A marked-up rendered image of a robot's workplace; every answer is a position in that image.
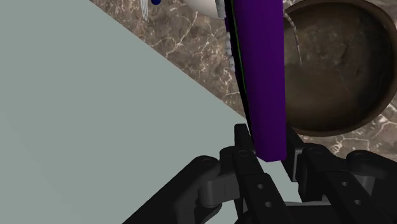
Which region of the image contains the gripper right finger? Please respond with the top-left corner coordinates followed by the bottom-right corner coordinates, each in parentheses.
top-left (281, 125), bottom-right (397, 224)

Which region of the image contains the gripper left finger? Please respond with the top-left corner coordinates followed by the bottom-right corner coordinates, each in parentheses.
top-left (122, 123), bottom-right (294, 224)

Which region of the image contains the purple box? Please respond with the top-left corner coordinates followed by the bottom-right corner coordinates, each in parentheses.
top-left (223, 0), bottom-right (288, 163)

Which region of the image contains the grey striped thin cord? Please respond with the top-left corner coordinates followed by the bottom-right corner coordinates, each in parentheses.
top-left (283, 12), bottom-right (303, 67)

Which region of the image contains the brown round bowl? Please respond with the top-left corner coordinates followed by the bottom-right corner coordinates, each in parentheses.
top-left (282, 0), bottom-right (397, 137)

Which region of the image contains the white figure with blue dot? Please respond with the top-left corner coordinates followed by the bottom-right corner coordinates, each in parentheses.
top-left (140, 0), bottom-right (236, 73)

